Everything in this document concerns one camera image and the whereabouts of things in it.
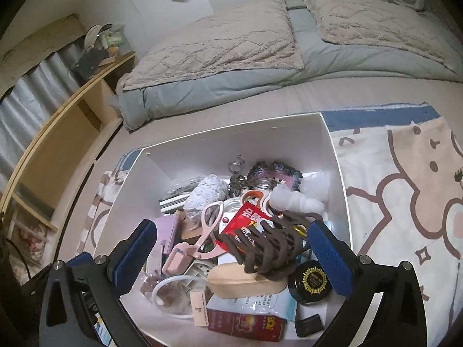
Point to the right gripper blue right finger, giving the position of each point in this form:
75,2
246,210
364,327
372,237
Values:
343,268

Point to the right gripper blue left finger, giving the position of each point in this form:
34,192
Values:
118,271

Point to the brown claw hair clip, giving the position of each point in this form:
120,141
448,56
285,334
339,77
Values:
290,238

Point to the small white cardboard box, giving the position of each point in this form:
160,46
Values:
199,299

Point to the round black tin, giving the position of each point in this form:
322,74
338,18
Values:
309,283

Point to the pink sunglasses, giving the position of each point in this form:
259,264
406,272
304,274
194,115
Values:
183,254

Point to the red medicine box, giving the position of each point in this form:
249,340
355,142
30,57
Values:
263,328

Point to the light wooden oval board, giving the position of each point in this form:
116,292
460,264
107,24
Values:
229,281

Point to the red snack packet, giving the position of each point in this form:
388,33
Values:
245,232

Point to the wooden bedside shelf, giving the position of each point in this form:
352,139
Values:
73,136

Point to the grey curtain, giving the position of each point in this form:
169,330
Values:
28,105

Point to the grey beige quilt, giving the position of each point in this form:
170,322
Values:
267,45

